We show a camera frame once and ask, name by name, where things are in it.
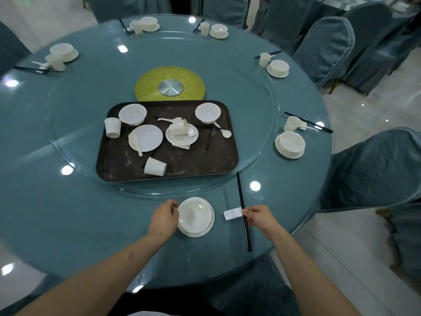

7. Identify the round glass turntable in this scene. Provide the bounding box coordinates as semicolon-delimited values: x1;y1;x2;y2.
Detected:
46;31;277;196

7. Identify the blue cloth covered table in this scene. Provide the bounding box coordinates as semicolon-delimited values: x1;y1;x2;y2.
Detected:
309;0;421;22

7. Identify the blue covered chair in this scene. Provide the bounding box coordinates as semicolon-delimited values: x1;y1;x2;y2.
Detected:
390;201;421;283
293;17;356;89
314;127;421;215
0;21;32;77
85;0;173;23
340;1;421;96
249;0;313;56
202;0;249;30

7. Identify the person's left forearm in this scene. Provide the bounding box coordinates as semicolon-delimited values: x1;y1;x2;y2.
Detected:
15;232;171;316

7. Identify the person's right forearm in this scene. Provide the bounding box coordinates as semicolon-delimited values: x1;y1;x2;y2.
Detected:
271;227;362;316

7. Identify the person's right hand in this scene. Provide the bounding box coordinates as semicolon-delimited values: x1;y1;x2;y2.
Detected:
242;205;281;241

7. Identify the yellow glitter turntable base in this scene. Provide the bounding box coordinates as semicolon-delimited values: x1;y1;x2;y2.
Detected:
134;66;207;102

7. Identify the round metal hub disc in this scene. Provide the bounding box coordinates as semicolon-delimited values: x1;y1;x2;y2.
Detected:
158;79;185;96

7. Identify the person's black clothing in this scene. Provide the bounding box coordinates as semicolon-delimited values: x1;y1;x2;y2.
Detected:
109;283;227;316

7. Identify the person's left hand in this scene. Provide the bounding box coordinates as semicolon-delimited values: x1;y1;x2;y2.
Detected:
147;199;180;242

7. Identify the dark brown serving tray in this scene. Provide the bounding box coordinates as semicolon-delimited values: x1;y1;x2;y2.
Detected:
95;100;239;183

